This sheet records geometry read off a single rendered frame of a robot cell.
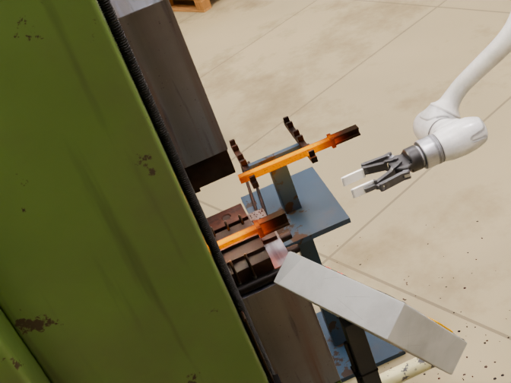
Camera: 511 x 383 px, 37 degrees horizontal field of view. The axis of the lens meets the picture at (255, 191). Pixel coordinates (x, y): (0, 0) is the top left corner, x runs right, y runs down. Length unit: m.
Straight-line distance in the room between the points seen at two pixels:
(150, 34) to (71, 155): 0.37
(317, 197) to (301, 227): 0.17
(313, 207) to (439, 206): 1.14
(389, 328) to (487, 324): 1.63
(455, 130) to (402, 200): 1.60
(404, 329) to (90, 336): 0.67
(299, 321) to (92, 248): 0.81
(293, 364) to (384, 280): 1.19
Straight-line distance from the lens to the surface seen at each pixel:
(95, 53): 1.45
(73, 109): 1.48
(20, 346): 1.71
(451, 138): 2.27
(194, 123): 1.82
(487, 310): 3.20
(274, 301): 2.16
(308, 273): 1.69
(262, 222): 2.19
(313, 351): 2.32
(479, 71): 2.39
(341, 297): 1.62
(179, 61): 1.76
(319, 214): 2.69
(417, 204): 3.80
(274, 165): 2.51
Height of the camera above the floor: 2.24
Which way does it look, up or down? 32 degrees down
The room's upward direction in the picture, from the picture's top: 21 degrees counter-clockwise
